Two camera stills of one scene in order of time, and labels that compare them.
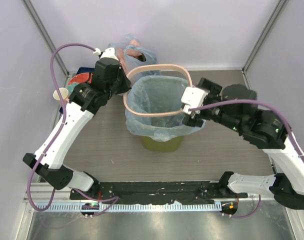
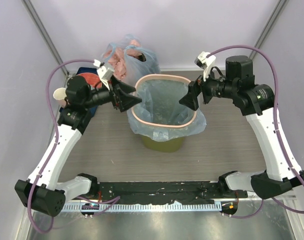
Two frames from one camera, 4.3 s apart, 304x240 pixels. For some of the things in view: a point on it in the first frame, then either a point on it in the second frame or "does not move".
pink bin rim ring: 152,65 → 154,77
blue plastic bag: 158,94 does not move
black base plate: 147,192 does not move
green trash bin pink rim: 154,144 does not move
